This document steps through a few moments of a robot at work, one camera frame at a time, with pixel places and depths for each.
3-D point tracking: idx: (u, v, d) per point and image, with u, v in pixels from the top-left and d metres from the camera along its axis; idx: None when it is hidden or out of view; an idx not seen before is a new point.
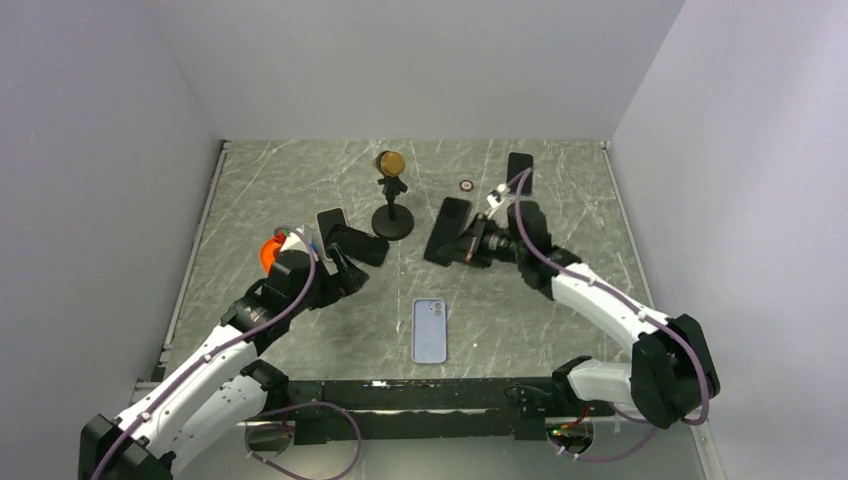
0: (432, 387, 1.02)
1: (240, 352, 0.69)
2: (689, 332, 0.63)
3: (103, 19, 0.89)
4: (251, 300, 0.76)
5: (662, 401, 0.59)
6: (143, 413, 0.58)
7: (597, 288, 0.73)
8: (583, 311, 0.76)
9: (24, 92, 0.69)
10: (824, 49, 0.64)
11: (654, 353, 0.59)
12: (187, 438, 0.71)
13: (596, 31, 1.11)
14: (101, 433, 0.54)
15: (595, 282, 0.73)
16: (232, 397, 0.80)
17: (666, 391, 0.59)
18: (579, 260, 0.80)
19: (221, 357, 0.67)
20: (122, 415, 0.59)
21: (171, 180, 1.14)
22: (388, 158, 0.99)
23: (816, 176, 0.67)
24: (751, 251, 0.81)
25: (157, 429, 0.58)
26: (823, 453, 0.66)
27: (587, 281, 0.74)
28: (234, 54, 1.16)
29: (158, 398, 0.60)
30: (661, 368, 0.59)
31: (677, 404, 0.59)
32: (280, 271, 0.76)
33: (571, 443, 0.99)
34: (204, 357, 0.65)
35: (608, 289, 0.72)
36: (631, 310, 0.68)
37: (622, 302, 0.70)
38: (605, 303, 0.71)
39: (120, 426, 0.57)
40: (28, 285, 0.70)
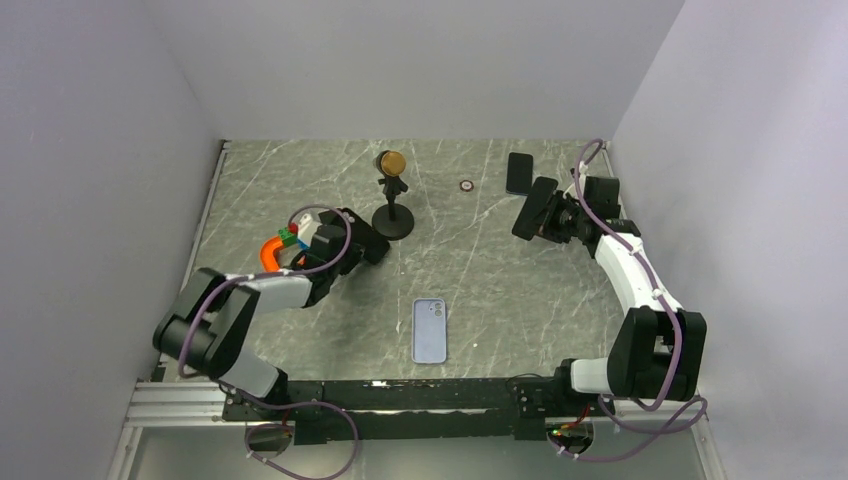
0: (432, 387, 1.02)
1: (303, 286, 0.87)
2: (691, 326, 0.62)
3: (103, 20, 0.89)
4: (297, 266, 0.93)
5: (628, 372, 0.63)
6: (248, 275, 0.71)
7: (634, 259, 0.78)
8: (614, 274, 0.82)
9: (24, 93, 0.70)
10: (826, 50, 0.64)
11: (644, 323, 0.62)
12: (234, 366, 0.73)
13: (596, 31, 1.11)
14: (208, 279, 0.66)
15: (636, 254, 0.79)
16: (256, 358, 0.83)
17: (635, 364, 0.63)
18: (636, 233, 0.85)
19: (291, 279, 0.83)
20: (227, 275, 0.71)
21: (171, 179, 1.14)
22: (388, 158, 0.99)
23: (818, 176, 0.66)
24: (750, 252, 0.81)
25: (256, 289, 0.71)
26: (824, 454, 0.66)
27: (629, 250, 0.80)
28: (234, 56, 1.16)
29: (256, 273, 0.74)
30: (643, 342, 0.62)
31: (640, 381, 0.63)
32: (321, 239, 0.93)
33: (571, 443, 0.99)
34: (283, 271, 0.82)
35: (642, 265, 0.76)
36: (648, 286, 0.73)
37: (649, 279, 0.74)
38: (633, 272, 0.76)
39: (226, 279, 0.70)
40: (27, 285, 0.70)
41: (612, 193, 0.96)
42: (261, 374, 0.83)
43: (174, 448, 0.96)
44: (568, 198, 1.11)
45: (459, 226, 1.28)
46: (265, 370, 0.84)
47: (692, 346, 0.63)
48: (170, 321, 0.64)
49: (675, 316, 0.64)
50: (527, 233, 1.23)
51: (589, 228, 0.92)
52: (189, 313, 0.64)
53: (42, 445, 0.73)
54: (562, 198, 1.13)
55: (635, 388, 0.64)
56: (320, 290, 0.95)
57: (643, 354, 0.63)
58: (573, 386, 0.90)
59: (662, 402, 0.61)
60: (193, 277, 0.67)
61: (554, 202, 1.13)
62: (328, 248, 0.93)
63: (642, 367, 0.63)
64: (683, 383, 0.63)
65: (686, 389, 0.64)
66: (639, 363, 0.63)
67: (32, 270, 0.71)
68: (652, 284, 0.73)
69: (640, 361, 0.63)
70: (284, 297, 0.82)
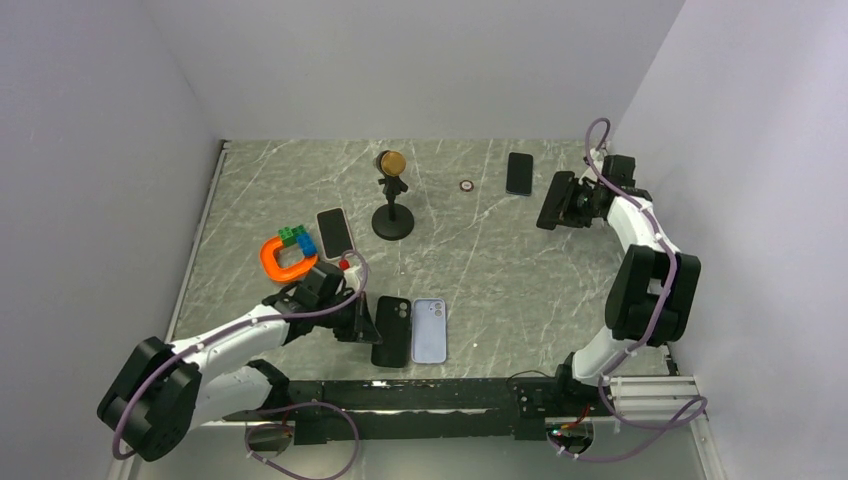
0: (432, 387, 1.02)
1: (278, 328, 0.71)
2: (687, 265, 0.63)
3: (104, 20, 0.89)
4: (285, 294, 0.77)
5: (621, 304, 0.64)
6: (197, 343, 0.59)
7: (642, 215, 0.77)
8: (623, 233, 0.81)
9: (25, 93, 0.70)
10: (825, 52, 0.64)
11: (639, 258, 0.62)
12: (205, 399, 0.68)
13: (596, 33, 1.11)
14: (150, 353, 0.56)
15: (643, 210, 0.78)
16: (242, 378, 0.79)
17: (629, 295, 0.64)
18: (647, 197, 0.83)
19: (264, 326, 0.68)
20: (176, 342, 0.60)
21: (171, 180, 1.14)
22: (388, 158, 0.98)
23: (817, 179, 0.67)
24: (750, 251, 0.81)
25: (206, 360, 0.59)
26: (823, 454, 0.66)
27: (637, 207, 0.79)
28: (234, 56, 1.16)
29: (213, 336, 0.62)
30: (639, 275, 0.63)
31: (632, 314, 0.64)
32: (316, 272, 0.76)
33: (571, 443, 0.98)
34: (251, 320, 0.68)
35: (649, 219, 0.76)
36: (651, 233, 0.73)
37: (654, 231, 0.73)
38: (639, 227, 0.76)
39: (173, 350, 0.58)
40: (28, 284, 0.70)
41: (626, 171, 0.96)
42: (251, 392, 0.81)
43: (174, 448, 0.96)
44: (585, 183, 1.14)
45: (459, 225, 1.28)
46: (255, 389, 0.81)
47: (687, 285, 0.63)
48: (110, 399, 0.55)
49: (674, 255, 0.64)
50: (551, 224, 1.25)
51: (605, 193, 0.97)
52: (126, 395, 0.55)
53: (43, 445, 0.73)
54: (579, 184, 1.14)
55: (627, 322, 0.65)
56: (303, 325, 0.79)
57: (638, 288, 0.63)
58: (574, 376, 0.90)
59: (649, 335, 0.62)
60: (134, 353, 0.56)
61: (572, 188, 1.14)
62: (322, 286, 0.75)
63: (636, 300, 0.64)
64: (676, 321, 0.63)
65: (675, 330, 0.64)
66: (634, 296, 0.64)
67: (32, 270, 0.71)
68: (655, 230, 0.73)
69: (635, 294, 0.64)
70: (253, 345, 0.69)
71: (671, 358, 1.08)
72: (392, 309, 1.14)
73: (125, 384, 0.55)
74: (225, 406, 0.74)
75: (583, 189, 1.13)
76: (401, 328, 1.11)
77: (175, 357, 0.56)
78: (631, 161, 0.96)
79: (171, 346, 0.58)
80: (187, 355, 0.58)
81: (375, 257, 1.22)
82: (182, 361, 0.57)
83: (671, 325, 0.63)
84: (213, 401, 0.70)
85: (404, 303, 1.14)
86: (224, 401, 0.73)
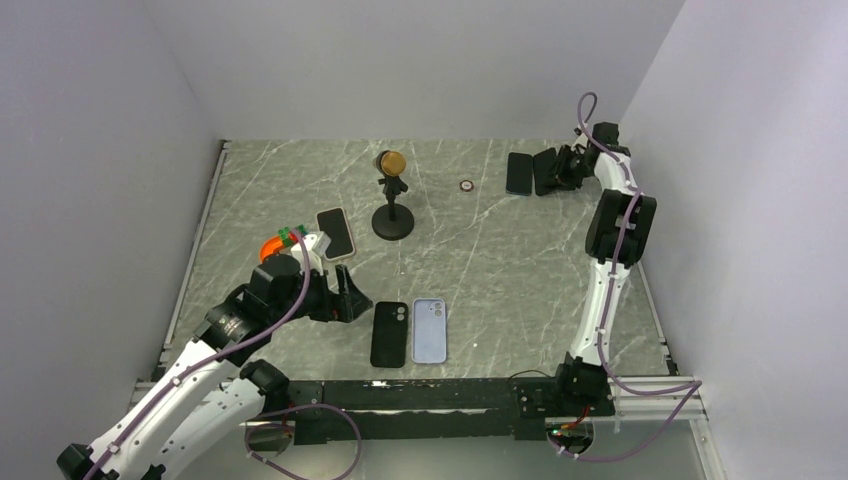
0: (432, 387, 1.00)
1: (214, 371, 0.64)
2: (645, 204, 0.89)
3: (103, 19, 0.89)
4: (231, 308, 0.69)
5: (596, 233, 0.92)
6: (110, 447, 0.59)
7: (620, 167, 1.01)
8: (605, 180, 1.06)
9: (25, 91, 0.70)
10: (825, 50, 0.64)
11: (606, 201, 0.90)
12: (178, 449, 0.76)
13: (597, 32, 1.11)
14: (70, 467, 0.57)
15: (622, 162, 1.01)
16: (227, 404, 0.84)
17: (600, 228, 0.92)
18: (627, 152, 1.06)
19: (192, 379, 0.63)
20: (95, 443, 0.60)
21: (171, 179, 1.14)
22: (388, 158, 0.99)
23: (817, 178, 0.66)
24: (749, 252, 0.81)
25: (126, 460, 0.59)
26: (821, 453, 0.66)
27: (616, 159, 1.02)
28: (234, 55, 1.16)
29: (129, 427, 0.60)
30: (608, 211, 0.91)
31: (603, 242, 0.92)
32: (262, 276, 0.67)
33: (572, 443, 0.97)
34: (173, 383, 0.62)
35: (625, 170, 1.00)
36: (624, 181, 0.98)
37: (625, 178, 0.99)
38: (616, 176, 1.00)
39: (93, 455, 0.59)
40: (27, 284, 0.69)
41: (612, 133, 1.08)
42: (242, 411, 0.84)
43: None
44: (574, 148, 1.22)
45: (459, 225, 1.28)
46: (244, 410, 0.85)
47: (644, 220, 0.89)
48: None
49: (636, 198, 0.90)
50: (547, 190, 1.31)
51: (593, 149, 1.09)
52: None
53: (44, 444, 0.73)
54: (570, 149, 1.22)
55: (600, 246, 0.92)
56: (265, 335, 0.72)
57: (607, 222, 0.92)
58: (573, 356, 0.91)
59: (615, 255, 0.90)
60: (59, 467, 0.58)
61: (564, 154, 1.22)
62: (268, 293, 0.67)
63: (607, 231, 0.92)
64: (637, 246, 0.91)
65: (636, 251, 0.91)
66: (604, 228, 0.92)
67: (32, 272, 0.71)
68: (627, 178, 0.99)
69: (605, 226, 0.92)
70: (194, 399, 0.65)
71: (671, 358, 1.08)
72: (390, 314, 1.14)
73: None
74: (215, 435, 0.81)
75: (575, 153, 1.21)
76: (400, 332, 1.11)
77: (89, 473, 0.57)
78: (615, 126, 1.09)
79: (90, 453, 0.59)
80: (106, 459, 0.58)
81: (375, 257, 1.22)
82: (102, 470, 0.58)
83: (633, 247, 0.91)
84: (189, 449, 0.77)
85: (402, 307, 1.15)
86: (208, 436, 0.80)
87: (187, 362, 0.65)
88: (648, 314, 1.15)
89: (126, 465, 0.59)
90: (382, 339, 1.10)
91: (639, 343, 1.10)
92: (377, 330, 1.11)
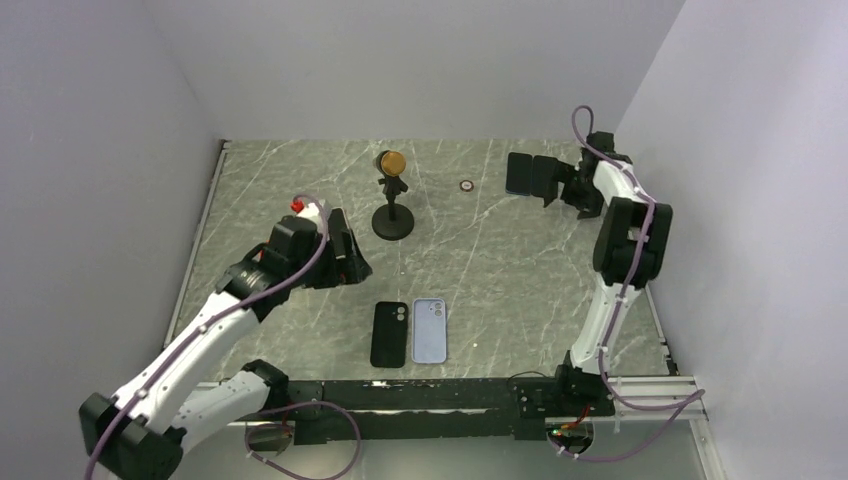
0: (432, 387, 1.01)
1: (240, 320, 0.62)
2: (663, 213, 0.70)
3: (103, 19, 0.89)
4: (247, 265, 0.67)
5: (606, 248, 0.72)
6: (138, 391, 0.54)
7: (623, 175, 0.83)
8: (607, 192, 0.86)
9: (25, 90, 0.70)
10: (825, 50, 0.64)
11: (617, 207, 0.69)
12: (196, 417, 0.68)
13: (597, 32, 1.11)
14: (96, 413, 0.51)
15: (625, 170, 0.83)
16: (236, 387, 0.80)
17: (610, 242, 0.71)
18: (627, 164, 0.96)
19: (218, 327, 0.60)
20: (119, 393, 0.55)
21: (171, 179, 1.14)
22: (388, 158, 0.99)
23: (817, 177, 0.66)
24: (750, 251, 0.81)
25: (156, 405, 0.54)
26: (821, 453, 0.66)
27: (618, 168, 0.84)
28: (234, 55, 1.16)
29: (157, 372, 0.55)
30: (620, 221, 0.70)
31: (615, 258, 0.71)
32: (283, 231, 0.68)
33: (572, 443, 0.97)
34: (199, 328, 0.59)
35: (631, 177, 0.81)
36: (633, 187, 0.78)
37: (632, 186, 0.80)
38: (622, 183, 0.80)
39: (118, 404, 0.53)
40: (27, 284, 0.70)
41: (609, 142, 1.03)
42: (249, 398, 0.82)
43: None
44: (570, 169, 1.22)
45: (459, 225, 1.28)
46: (253, 394, 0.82)
47: (662, 229, 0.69)
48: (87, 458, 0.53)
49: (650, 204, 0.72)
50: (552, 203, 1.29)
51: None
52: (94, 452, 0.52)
53: (43, 445, 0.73)
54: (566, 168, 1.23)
55: (610, 264, 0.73)
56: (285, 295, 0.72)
57: (621, 234, 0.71)
58: (575, 366, 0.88)
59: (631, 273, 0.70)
60: (80, 421, 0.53)
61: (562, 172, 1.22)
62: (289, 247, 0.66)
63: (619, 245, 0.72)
64: (653, 261, 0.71)
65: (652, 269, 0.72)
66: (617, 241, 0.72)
67: (32, 272, 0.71)
68: (634, 186, 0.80)
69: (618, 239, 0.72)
70: (221, 349, 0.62)
71: (671, 358, 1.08)
72: (390, 314, 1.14)
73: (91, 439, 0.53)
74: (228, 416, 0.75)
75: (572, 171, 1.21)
76: (400, 332, 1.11)
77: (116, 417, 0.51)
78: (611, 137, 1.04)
79: (115, 401, 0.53)
80: (135, 404, 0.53)
81: (375, 257, 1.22)
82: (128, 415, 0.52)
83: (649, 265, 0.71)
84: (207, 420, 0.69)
85: (402, 307, 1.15)
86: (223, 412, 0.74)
87: (211, 312, 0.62)
88: (648, 314, 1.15)
89: (155, 411, 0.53)
90: (381, 339, 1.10)
91: (639, 343, 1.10)
92: (377, 330, 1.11)
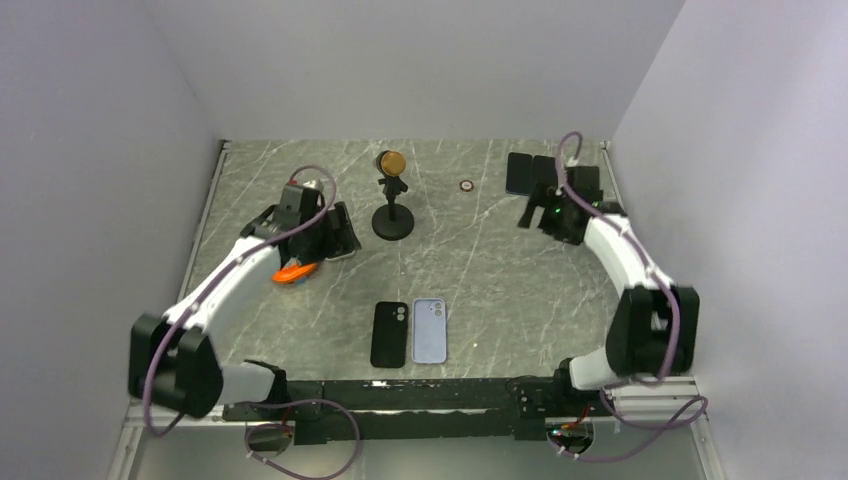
0: (432, 387, 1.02)
1: (267, 257, 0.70)
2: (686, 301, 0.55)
3: (103, 19, 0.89)
4: (263, 220, 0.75)
5: (626, 349, 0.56)
6: (191, 305, 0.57)
7: (624, 240, 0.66)
8: (606, 259, 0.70)
9: (25, 90, 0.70)
10: (825, 50, 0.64)
11: (636, 302, 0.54)
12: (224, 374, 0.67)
13: (597, 32, 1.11)
14: (150, 328, 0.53)
15: (625, 233, 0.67)
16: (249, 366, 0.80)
17: (636, 343, 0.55)
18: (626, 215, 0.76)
19: (252, 260, 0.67)
20: (169, 312, 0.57)
21: (171, 179, 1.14)
22: (388, 158, 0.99)
23: (817, 177, 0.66)
24: (750, 251, 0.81)
25: (207, 317, 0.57)
26: (822, 453, 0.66)
27: (617, 230, 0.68)
28: (234, 55, 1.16)
29: (205, 291, 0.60)
30: (638, 318, 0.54)
31: (643, 359, 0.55)
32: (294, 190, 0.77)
33: (571, 443, 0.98)
34: (236, 259, 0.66)
35: (636, 246, 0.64)
36: (643, 266, 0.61)
37: (639, 257, 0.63)
38: (624, 255, 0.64)
39: (169, 320, 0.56)
40: (27, 283, 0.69)
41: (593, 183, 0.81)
42: (259, 378, 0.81)
43: (175, 447, 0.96)
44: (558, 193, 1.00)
45: (459, 226, 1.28)
46: (263, 376, 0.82)
47: (691, 321, 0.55)
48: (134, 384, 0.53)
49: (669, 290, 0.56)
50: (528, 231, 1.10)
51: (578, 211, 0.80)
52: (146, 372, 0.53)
53: (43, 444, 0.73)
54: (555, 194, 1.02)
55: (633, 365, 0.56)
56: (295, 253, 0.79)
57: (642, 331, 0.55)
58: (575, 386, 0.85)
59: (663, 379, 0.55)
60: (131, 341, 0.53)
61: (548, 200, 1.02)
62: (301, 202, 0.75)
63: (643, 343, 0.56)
64: (681, 357, 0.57)
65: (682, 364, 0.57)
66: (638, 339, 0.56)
67: (33, 272, 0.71)
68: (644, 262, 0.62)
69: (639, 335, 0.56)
70: (251, 283, 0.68)
71: None
72: (390, 314, 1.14)
73: (139, 364, 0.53)
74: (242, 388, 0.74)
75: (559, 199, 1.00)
76: (400, 332, 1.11)
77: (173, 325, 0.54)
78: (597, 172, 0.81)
79: (166, 317, 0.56)
80: (187, 318, 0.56)
81: (375, 257, 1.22)
82: (183, 327, 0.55)
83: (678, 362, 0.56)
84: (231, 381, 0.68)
85: (402, 307, 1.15)
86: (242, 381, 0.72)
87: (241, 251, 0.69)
88: None
89: (208, 322, 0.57)
90: (381, 339, 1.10)
91: None
92: (377, 330, 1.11)
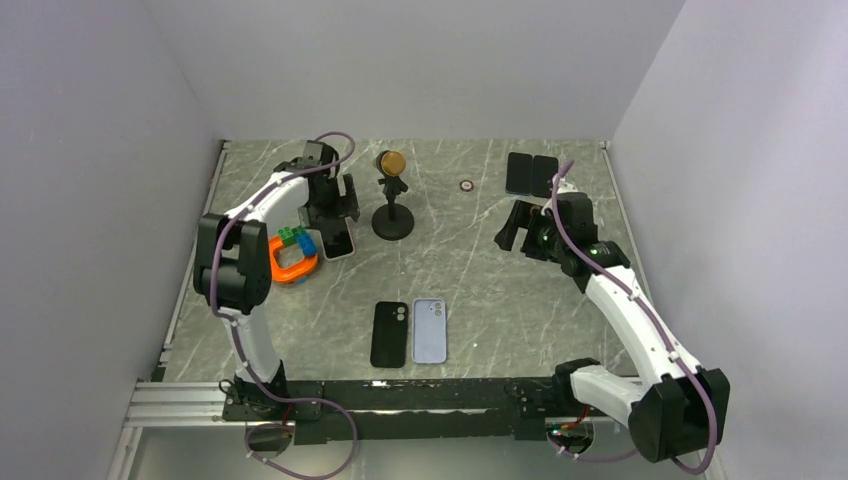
0: (432, 387, 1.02)
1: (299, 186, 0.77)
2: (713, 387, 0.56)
3: (102, 19, 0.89)
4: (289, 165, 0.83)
5: (662, 443, 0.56)
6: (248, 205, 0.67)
7: (636, 305, 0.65)
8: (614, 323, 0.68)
9: (25, 91, 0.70)
10: (827, 50, 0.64)
11: (670, 399, 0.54)
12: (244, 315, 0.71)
13: (597, 32, 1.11)
14: (214, 223, 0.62)
15: (637, 297, 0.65)
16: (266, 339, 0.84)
17: (669, 432, 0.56)
18: (625, 262, 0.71)
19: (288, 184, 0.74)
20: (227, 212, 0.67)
21: (171, 179, 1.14)
22: (388, 158, 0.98)
23: (817, 178, 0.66)
24: (750, 251, 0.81)
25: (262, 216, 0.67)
26: (823, 453, 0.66)
27: (628, 294, 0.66)
28: (233, 55, 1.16)
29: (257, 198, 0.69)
30: (672, 418, 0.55)
31: (675, 444, 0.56)
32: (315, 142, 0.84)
33: (572, 443, 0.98)
34: (277, 181, 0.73)
35: (649, 315, 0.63)
36: (664, 347, 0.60)
37: (658, 332, 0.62)
38: (639, 325, 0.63)
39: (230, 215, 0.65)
40: (26, 284, 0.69)
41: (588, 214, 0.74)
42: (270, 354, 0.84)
43: (175, 447, 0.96)
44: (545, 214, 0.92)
45: (459, 226, 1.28)
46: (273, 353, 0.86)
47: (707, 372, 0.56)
48: (199, 273, 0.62)
49: (697, 379, 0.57)
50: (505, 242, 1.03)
51: (576, 260, 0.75)
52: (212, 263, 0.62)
53: (43, 445, 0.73)
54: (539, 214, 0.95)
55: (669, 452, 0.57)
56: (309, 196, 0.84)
57: (675, 425, 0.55)
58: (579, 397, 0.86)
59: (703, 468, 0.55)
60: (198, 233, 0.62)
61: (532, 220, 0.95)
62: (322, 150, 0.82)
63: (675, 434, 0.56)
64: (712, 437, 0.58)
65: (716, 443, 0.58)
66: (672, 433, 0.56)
67: (32, 272, 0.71)
68: (667, 345, 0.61)
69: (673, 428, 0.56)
70: (287, 206, 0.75)
71: None
72: (390, 314, 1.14)
73: (204, 255, 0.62)
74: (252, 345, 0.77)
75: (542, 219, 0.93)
76: (400, 332, 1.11)
77: (233, 219, 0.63)
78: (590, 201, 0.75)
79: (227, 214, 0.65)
80: (245, 216, 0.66)
81: (375, 257, 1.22)
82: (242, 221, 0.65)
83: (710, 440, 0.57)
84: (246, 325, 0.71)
85: (402, 307, 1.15)
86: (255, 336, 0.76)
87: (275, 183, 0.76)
88: None
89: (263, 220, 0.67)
90: (381, 339, 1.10)
91: None
92: (377, 329, 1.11)
